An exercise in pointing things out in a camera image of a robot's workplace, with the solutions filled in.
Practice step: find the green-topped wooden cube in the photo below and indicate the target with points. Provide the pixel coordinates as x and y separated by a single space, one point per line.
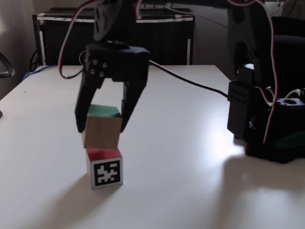
102 131

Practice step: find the red-topped wooden cube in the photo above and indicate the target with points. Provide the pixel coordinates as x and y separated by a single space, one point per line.
107 171

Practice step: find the black cabinet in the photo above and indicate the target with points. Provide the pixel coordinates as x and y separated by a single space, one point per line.
166 43

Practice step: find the grey chair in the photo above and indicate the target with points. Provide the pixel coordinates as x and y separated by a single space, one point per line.
8 69

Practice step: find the green table clamp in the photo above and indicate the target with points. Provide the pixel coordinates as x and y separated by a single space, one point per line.
290 142

